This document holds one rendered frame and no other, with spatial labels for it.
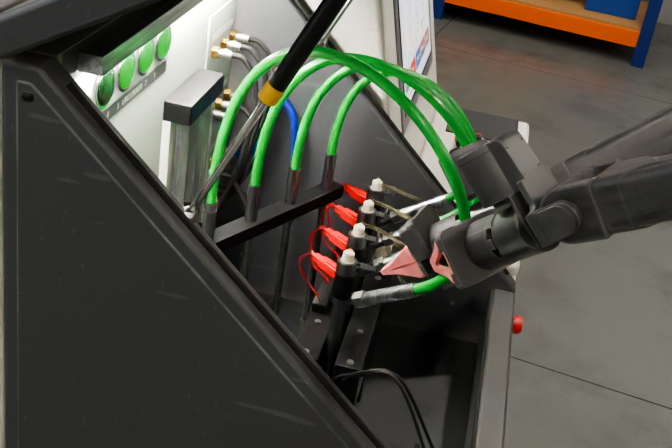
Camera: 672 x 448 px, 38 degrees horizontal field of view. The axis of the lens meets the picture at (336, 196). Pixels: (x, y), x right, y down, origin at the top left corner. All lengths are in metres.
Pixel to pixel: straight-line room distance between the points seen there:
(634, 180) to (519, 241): 0.15
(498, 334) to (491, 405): 0.18
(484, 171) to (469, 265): 0.13
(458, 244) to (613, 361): 2.34
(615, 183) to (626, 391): 2.37
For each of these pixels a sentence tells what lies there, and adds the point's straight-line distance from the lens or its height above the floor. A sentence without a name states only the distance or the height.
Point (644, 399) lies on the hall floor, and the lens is 3.26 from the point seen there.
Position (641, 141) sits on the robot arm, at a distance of 1.24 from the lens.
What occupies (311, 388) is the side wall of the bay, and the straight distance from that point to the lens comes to 1.02.
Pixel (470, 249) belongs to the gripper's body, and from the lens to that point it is 1.06.
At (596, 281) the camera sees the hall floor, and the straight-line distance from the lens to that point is 3.81.
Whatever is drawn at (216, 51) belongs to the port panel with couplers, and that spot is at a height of 1.30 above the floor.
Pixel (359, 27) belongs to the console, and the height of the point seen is 1.34.
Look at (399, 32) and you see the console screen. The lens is 1.74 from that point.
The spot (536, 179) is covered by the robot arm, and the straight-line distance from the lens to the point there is 0.99.
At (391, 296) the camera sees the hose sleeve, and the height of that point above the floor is 1.16.
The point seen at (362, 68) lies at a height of 1.42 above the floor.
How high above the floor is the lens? 1.79
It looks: 27 degrees down
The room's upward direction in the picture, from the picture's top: 9 degrees clockwise
